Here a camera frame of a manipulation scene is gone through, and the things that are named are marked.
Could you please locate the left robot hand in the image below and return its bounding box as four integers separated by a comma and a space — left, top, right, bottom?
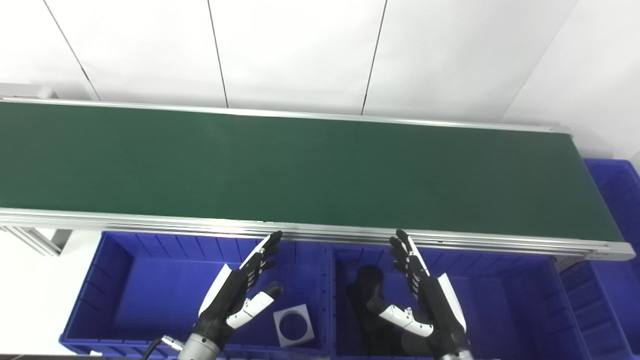
192, 230, 285, 347

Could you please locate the blue plastic bin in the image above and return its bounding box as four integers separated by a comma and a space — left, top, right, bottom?
330, 242, 591, 360
59, 231, 335, 358
560, 159, 640, 360

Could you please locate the green conveyor belt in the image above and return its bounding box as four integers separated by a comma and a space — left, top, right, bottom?
0, 97, 636, 262
0, 102, 623, 243

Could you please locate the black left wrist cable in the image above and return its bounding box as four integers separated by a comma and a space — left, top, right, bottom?
142, 336, 186, 360

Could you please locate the grey conveyor motor housing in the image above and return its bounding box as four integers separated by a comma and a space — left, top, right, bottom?
0, 83, 58, 101

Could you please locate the aluminium conveyor leg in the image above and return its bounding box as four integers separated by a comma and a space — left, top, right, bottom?
0, 226, 71, 257

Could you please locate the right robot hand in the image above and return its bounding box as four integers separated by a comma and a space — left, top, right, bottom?
367, 229, 474, 359

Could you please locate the white square plate with hole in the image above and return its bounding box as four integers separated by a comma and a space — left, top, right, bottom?
273, 303, 316, 348

